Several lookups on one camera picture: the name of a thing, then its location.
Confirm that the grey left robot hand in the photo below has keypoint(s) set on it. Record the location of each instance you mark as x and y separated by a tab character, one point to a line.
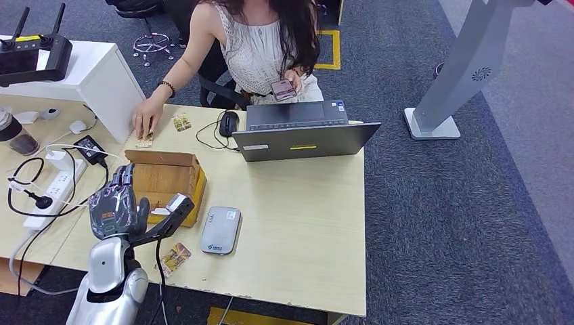
112	215

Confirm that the person's left hand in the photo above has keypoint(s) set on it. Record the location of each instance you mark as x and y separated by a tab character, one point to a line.
298	80

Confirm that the person's right hand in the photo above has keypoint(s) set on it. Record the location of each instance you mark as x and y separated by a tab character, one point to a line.
148	114

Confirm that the pink smartphone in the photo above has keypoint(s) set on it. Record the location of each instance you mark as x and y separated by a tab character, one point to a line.
282	90

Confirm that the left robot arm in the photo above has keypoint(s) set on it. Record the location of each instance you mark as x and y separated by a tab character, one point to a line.
107	269

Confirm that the person's right forearm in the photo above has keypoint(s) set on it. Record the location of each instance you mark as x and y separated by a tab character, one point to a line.
181	71

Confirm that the white cabinet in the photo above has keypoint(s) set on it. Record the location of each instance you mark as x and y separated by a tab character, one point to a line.
103	85

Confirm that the grey open laptop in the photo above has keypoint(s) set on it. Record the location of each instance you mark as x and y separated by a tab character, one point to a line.
305	141

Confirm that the white power strip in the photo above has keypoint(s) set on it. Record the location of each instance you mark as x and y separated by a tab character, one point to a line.
54	193

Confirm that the open cardboard box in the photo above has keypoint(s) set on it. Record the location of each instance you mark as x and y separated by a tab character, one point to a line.
166	177

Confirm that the black power adapter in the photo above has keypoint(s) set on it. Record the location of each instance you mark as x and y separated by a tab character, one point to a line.
89	149

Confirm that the black stool chrome base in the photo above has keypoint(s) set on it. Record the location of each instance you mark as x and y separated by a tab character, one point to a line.
152	45

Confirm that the white oval puck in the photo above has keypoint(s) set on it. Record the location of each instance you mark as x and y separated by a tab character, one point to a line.
77	127

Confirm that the black office chair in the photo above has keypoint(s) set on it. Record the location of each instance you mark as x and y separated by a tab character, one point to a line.
219	89

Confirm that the white charger plug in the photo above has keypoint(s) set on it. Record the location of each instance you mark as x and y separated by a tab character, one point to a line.
56	160

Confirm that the black computer mouse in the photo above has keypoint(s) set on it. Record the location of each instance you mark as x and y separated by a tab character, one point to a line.
228	124

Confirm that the white round device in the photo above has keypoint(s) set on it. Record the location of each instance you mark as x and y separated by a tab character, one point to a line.
50	114

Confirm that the glass cup dark band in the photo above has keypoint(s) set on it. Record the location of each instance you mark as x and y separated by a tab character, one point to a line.
20	139

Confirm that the white flat adapter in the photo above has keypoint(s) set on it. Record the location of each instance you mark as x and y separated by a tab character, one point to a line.
26	117

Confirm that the black remote controller with antennas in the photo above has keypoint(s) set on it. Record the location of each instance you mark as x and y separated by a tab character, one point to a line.
31	58

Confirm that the grey kiosk stand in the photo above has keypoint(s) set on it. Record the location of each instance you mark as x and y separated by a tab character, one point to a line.
466	63

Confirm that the pale wrist camera black mount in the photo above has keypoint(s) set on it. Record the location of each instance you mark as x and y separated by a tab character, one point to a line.
175	211

